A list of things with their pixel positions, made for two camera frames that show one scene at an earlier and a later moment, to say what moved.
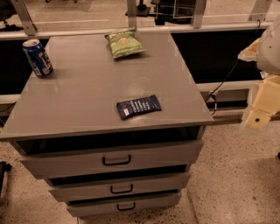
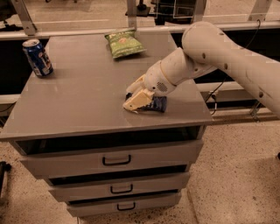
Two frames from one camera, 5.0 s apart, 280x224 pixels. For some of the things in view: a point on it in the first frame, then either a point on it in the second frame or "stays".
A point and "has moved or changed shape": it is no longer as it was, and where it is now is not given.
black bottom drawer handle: (126, 209) stays
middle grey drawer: (150, 184) stays
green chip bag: (123, 44) stays
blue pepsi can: (38, 58) stays
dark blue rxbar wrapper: (136, 107) has moved or changed shape
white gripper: (269, 52) -> (156, 78)
